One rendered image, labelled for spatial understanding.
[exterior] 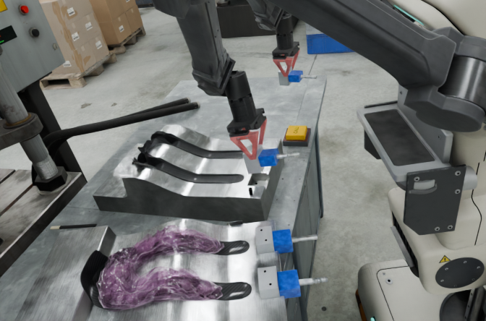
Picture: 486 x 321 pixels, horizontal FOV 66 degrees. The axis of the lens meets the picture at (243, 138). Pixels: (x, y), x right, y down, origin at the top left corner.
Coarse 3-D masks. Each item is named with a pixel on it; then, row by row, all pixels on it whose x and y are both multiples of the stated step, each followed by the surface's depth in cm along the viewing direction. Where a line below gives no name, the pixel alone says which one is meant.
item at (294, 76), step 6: (294, 72) 133; (300, 72) 133; (282, 78) 134; (288, 78) 133; (294, 78) 132; (300, 78) 133; (306, 78) 132; (312, 78) 131; (282, 84) 135; (288, 84) 134
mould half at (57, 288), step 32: (192, 224) 86; (256, 224) 88; (64, 256) 82; (160, 256) 79; (192, 256) 79; (224, 256) 81; (256, 256) 80; (32, 288) 75; (64, 288) 74; (256, 288) 73; (32, 320) 69; (64, 320) 68; (96, 320) 71; (128, 320) 69; (160, 320) 66; (192, 320) 67; (224, 320) 69; (256, 320) 68; (288, 320) 72
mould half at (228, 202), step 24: (192, 144) 112; (216, 144) 114; (264, 144) 109; (120, 168) 116; (144, 168) 100; (192, 168) 105; (216, 168) 103; (240, 168) 101; (264, 168) 99; (96, 192) 108; (120, 192) 106; (144, 192) 100; (168, 192) 97; (192, 192) 97; (216, 192) 95; (240, 192) 93; (264, 192) 93; (168, 216) 103; (192, 216) 100; (216, 216) 98; (240, 216) 95; (264, 216) 93
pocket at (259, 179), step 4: (252, 176) 99; (256, 176) 99; (260, 176) 99; (264, 176) 98; (268, 176) 97; (252, 180) 99; (256, 180) 100; (260, 180) 99; (264, 180) 99; (268, 180) 97; (248, 184) 96; (252, 184) 99; (256, 184) 98; (260, 184) 98; (264, 184) 98
